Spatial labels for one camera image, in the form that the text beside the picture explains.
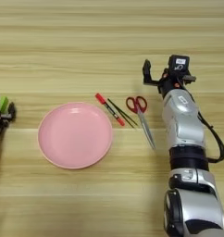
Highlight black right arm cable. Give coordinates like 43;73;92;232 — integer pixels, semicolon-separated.
191;92;224;164

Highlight black tweezers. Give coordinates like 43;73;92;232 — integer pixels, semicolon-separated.
106;97;139;129

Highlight pink round plate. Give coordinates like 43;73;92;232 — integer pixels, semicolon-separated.
37;101;114;170

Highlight red marker pen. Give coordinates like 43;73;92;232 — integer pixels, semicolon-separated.
94;93;127;128

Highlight green eraser block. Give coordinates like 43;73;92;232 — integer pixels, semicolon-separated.
0;95;9;114

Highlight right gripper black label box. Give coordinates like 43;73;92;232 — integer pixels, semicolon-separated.
167;54;191;74

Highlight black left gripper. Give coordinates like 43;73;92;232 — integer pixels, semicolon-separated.
0;102;18;135

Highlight red handled scissors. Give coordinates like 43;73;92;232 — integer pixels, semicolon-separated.
125;95;157;152

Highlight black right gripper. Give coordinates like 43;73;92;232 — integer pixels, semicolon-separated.
142;58;197;96

